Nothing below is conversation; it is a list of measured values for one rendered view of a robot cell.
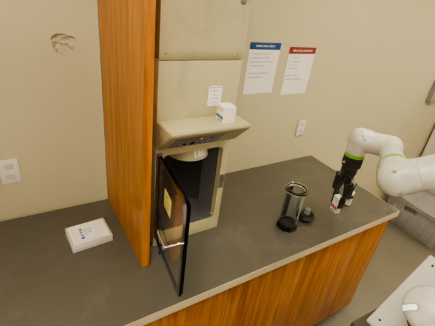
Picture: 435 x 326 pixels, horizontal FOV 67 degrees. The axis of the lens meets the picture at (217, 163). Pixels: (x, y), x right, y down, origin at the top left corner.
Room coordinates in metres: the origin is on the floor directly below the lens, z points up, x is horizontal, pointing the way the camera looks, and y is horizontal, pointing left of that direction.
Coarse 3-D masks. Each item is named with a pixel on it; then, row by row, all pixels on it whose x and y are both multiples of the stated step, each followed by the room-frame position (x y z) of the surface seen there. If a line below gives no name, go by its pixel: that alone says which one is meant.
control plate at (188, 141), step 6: (186, 138) 0.98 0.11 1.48; (192, 138) 1.00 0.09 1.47; (198, 138) 1.02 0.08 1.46; (204, 138) 1.04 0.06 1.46; (210, 138) 1.07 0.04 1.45; (216, 138) 1.09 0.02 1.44; (174, 144) 0.99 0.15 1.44; (180, 144) 1.01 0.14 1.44; (186, 144) 1.04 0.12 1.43; (192, 144) 1.06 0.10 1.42
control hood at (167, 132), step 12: (168, 120) 1.04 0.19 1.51; (180, 120) 1.05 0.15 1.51; (192, 120) 1.07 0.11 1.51; (204, 120) 1.08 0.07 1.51; (216, 120) 1.10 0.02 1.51; (240, 120) 1.13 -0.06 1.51; (168, 132) 0.95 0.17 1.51; (180, 132) 0.96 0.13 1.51; (192, 132) 0.97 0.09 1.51; (204, 132) 0.99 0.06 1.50; (216, 132) 1.03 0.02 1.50; (228, 132) 1.07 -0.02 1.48; (240, 132) 1.12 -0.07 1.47; (168, 144) 0.98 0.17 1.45
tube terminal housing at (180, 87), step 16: (160, 64) 1.02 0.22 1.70; (176, 64) 1.05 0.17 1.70; (192, 64) 1.09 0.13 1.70; (208, 64) 1.12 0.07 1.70; (224, 64) 1.16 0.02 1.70; (240, 64) 1.20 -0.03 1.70; (160, 80) 1.02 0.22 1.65; (176, 80) 1.06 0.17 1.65; (192, 80) 1.09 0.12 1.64; (208, 80) 1.13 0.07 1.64; (224, 80) 1.16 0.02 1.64; (160, 96) 1.02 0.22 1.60; (176, 96) 1.06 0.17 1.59; (192, 96) 1.09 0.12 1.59; (224, 96) 1.17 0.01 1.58; (160, 112) 1.03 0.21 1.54; (176, 112) 1.06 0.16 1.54; (192, 112) 1.10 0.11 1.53; (208, 112) 1.14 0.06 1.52; (208, 144) 1.14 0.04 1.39; (224, 144) 1.19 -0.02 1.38; (224, 160) 1.19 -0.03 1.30; (224, 176) 1.20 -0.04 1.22; (192, 224) 1.12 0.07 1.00; (208, 224) 1.17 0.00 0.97
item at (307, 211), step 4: (308, 208) 1.36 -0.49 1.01; (300, 212) 1.36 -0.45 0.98; (304, 212) 1.35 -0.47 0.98; (308, 212) 1.34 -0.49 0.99; (312, 212) 1.37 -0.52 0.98; (300, 216) 1.33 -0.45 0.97; (304, 216) 1.33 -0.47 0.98; (308, 216) 1.33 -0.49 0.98; (312, 216) 1.34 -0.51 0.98; (300, 220) 1.34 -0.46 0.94; (304, 220) 1.31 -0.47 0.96; (308, 220) 1.31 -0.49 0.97; (312, 220) 1.32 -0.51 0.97
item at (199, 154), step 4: (188, 152) 1.13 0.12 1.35; (192, 152) 1.14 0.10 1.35; (196, 152) 1.14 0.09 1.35; (200, 152) 1.15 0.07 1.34; (204, 152) 1.17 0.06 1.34; (172, 156) 1.13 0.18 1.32; (176, 156) 1.13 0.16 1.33; (180, 156) 1.12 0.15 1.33; (184, 156) 1.12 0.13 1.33; (188, 156) 1.13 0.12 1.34; (192, 156) 1.13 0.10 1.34; (196, 156) 1.14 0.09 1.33; (200, 156) 1.15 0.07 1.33; (204, 156) 1.16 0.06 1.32; (184, 160) 1.12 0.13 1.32; (188, 160) 1.12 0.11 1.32; (192, 160) 1.12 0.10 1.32; (196, 160) 1.13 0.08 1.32
